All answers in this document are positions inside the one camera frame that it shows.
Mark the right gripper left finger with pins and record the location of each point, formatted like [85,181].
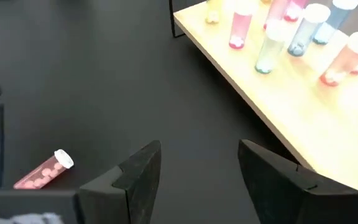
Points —
[129,193]

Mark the white-capped medicine bottle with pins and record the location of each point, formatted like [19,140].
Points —
[213,15]

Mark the blue medicine bottle white cap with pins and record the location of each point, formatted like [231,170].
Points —
[334,21]
[304,34]

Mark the magenta medicine bottle white cap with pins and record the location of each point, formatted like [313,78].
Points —
[239,28]
[294,11]
[277,11]

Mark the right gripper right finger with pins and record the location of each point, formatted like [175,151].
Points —
[291,196]

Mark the teal medicine bottle white cap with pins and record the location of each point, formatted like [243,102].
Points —
[267,53]

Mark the black table mat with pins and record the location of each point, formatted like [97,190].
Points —
[104,77]

